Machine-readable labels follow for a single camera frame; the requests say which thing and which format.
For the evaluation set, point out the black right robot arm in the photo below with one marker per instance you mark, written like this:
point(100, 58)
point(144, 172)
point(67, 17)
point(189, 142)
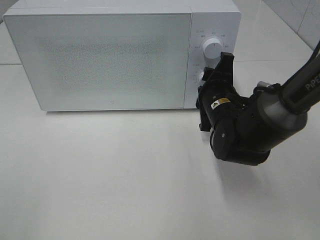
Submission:
point(244, 130)

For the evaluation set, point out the white microwave door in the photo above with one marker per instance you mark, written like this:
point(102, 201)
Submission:
point(104, 62)

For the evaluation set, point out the white microwave oven body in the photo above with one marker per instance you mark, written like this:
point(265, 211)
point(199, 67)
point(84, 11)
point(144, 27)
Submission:
point(209, 18)

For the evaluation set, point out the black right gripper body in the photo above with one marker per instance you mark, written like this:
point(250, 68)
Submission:
point(218, 102)

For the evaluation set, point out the white timer knob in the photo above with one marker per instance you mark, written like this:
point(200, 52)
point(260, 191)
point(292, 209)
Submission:
point(200, 78)

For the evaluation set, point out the upper white power knob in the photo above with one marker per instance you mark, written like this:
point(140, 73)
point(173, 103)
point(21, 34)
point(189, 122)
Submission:
point(212, 48)

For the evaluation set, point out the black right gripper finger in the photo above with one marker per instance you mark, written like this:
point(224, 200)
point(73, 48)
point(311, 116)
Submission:
point(226, 64)
point(209, 74)

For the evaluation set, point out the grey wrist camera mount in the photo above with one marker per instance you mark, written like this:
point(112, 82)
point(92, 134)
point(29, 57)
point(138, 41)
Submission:
point(267, 87)

